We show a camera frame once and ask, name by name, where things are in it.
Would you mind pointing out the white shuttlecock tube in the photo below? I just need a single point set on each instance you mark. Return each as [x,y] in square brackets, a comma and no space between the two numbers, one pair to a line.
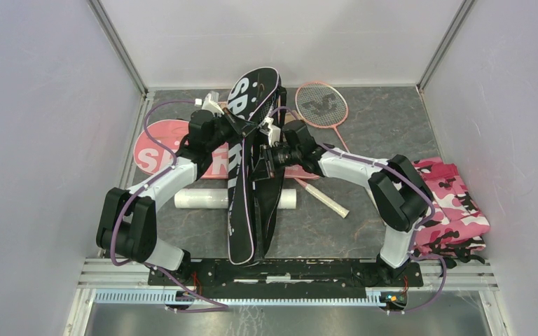
[213,198]

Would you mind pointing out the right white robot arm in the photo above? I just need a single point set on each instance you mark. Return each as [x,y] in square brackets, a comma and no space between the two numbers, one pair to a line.
[402,198]

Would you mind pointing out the pink camouflage cloth bag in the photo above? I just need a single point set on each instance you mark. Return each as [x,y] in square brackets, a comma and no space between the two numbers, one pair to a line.
[458,225]

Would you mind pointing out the white frame badminton racket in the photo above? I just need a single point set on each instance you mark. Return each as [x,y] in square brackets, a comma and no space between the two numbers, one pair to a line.
[270,103]

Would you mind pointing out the pink SPORT racket bag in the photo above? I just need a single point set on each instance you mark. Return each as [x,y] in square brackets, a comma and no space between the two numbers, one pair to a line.
[150,157]

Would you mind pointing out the white toothed cable duct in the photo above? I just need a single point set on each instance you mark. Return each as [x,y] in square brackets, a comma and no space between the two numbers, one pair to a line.
[175,298]

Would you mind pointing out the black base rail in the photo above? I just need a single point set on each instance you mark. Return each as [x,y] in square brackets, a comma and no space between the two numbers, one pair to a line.
[294,278]

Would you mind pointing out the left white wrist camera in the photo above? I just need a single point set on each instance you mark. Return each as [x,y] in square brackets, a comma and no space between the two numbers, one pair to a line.
[211,103]

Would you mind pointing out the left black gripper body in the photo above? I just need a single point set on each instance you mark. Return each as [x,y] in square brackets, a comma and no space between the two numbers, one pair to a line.
[233,122]

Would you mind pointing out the black SPORT racket bag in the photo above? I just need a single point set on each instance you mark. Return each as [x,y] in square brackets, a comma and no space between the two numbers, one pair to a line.
[244,100]

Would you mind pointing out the pink frame badminton racket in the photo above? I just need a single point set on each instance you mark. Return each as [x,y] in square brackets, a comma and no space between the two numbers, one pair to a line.
[322,106]

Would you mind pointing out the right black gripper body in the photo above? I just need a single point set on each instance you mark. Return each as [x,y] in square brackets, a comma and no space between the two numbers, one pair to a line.
[267,159]

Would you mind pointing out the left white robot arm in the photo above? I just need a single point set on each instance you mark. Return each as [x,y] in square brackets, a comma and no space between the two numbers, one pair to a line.
[128,224]

